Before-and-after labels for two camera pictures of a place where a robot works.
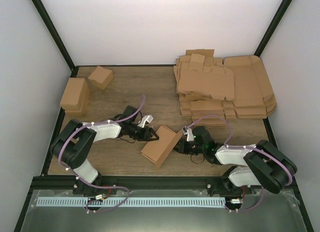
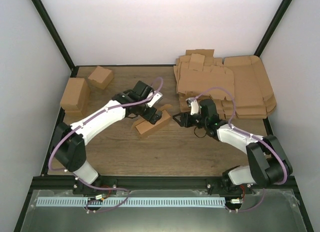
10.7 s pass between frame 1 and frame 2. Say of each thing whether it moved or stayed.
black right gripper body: moved
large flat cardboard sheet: stayed
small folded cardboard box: stayed
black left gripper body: moved
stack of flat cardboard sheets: stayed
